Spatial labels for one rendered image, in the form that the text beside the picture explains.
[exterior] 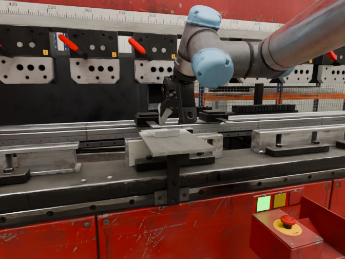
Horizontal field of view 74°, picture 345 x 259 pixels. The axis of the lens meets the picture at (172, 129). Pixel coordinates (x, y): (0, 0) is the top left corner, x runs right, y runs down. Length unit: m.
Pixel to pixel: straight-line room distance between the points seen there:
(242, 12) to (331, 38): 0.61
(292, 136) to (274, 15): 0.52
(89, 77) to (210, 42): 0.44
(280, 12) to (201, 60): 0.66
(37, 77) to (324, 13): 0.72
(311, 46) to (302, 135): 0.82
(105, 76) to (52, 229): 0.50
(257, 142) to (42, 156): 0.84
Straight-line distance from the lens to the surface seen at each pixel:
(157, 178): 0.77
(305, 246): 0.73
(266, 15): 1.03
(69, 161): 0.86
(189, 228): 0.90
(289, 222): 0.74
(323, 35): 0.39
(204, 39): 0.50
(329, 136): 1.32
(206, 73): 0.45
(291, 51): 0.44
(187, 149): 0.62
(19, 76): 0.83
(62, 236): 0.84
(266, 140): 1.07
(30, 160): 0.88
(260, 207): 0.79
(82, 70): 0.80
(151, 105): 0.85
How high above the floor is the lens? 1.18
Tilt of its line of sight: 12 degrees down
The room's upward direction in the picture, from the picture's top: straight up
